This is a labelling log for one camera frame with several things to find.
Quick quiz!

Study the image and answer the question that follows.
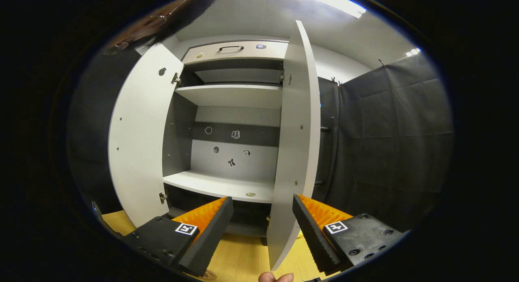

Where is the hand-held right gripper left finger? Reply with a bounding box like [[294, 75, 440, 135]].
[[122, 196, 234, 277]]

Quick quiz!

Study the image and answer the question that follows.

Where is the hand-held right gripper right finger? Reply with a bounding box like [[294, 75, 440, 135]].
[[292, 194, 408, 276]]

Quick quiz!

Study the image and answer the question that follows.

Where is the white cabinet door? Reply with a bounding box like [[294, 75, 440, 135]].
[[266, 20, 322, 271], [108, 43, 185, 229]]

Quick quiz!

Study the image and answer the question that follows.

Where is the white and grey cabinet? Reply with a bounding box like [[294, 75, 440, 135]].
[[162, 40, 290, 238]]

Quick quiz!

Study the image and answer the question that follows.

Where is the white cabinet shelf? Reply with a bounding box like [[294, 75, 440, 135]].
[[163, 171, 275, 203], [174, 85, 283, 109]]

